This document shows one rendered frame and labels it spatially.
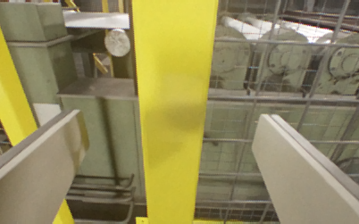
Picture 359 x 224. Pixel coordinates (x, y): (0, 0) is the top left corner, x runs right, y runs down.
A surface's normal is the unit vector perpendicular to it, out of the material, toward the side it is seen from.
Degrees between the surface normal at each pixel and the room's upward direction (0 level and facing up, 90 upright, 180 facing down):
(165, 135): 90
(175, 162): 90
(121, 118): 90
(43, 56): 90
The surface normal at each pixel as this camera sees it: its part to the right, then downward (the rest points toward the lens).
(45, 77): -0.03, 0.49
